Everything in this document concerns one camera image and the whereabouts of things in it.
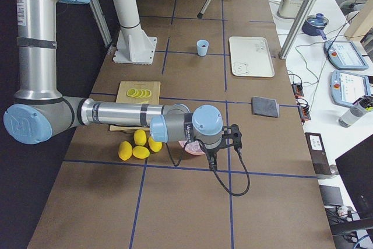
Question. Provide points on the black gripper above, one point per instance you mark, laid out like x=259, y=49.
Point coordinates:
x=212, y=151

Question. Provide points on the steel muddler black tip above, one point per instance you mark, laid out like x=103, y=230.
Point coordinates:
x=204, y=8

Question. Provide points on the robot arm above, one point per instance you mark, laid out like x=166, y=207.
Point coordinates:
x=80, y=56

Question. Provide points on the light blue plastic cup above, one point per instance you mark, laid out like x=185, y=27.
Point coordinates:
x=202, y=51

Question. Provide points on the pink bowl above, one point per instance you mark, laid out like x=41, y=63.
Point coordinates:
x=192, y=148

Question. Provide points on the yellow lemon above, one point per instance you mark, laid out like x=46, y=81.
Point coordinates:
x=125, y=150
x=140, y=137
x=154, y=146
x=141, y=152

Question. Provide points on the grey folded cloth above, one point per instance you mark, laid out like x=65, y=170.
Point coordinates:
x=265, y=107

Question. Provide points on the white bear serving tray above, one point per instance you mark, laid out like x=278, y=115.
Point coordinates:
x=250, y=57

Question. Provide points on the lemon slices row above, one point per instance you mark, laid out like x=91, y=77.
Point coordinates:
x=138, y=93

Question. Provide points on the blue pot with lid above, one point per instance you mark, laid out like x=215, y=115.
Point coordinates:
x=314, y=25

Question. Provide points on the black box with label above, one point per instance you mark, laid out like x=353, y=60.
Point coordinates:
x=318, y=155

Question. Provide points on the bamboo cutting board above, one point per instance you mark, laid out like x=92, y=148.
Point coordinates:
x=125, y=85

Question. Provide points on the teach pendant tablet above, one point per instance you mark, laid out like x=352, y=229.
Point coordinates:
x=344, y=55
x=347, y=87

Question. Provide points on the clear water bottle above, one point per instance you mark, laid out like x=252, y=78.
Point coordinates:
x=360, y=107

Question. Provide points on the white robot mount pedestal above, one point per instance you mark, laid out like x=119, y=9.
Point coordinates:
x=133, y=45

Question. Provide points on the aluminium frame post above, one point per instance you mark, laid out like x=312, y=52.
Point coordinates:
x=296, y=27

